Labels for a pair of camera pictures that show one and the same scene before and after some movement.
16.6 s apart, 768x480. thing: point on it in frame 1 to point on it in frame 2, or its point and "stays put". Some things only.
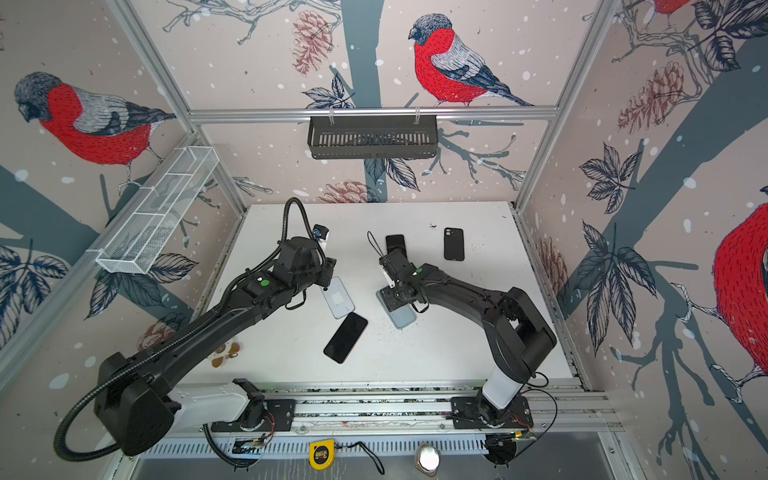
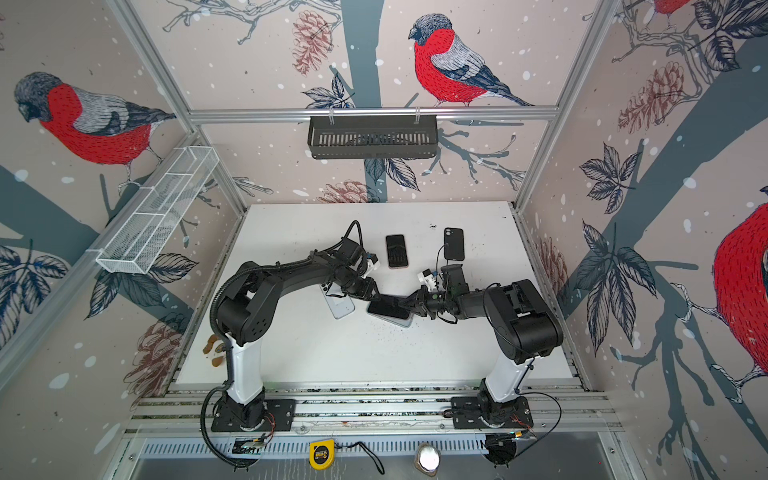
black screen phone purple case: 345,337 to 390,305
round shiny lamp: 427,459 stays put
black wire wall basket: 373,139 stays put
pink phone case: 396,241 stays put
